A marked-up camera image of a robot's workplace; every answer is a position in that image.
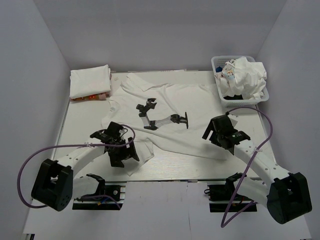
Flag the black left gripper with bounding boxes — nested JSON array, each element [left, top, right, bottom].
[[108, 136, 139, 168]]

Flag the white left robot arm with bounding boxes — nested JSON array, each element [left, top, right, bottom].
[[31, 122, 140, 212]]

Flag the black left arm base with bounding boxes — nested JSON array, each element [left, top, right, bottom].
[[72, 182, 126, 211]]

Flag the folded white t-shirt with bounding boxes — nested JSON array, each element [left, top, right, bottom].
[[69, 64, 111, 99]]

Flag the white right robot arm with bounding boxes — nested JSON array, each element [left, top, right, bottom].
[[202, 114, 312, 224]]

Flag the white printed t-shirt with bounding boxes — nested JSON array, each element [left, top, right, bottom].
[[215, 56, 267, 100]]

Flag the white plastic laundry basket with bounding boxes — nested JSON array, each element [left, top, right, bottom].
[[211, 55, 270, 107]]

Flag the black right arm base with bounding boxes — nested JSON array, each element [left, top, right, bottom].
[[204, 184, 252, 213]]

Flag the folded patterned pink t-shirt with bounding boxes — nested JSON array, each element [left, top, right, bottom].
[[70, 92, 110, 102]]

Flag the green t-shirt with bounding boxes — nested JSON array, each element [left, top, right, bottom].
[[224, 95, 243, 101]]

